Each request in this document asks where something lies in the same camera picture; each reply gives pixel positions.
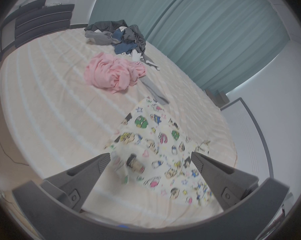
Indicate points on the bed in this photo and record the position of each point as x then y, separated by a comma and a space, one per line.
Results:
53, 109

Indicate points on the blue-green curtain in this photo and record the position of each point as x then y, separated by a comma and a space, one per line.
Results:
215, 39
130, 6

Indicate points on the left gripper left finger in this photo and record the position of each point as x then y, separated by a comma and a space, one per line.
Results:
78, 181

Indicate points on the grey knitted garment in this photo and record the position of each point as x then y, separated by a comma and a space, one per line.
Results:
154, 90

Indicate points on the white printed pyjama top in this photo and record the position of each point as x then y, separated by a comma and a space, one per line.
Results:
165, 154

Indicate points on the black chest of drawers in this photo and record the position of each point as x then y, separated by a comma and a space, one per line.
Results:
43, 24

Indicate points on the pile of clothes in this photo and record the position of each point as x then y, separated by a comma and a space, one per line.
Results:
125, 37

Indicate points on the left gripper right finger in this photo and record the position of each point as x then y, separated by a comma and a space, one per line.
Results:
225, 184

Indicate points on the pink garment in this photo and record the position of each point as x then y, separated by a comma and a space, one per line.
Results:
108, 71

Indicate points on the grey bedside table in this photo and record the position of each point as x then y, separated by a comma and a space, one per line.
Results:
215, 97

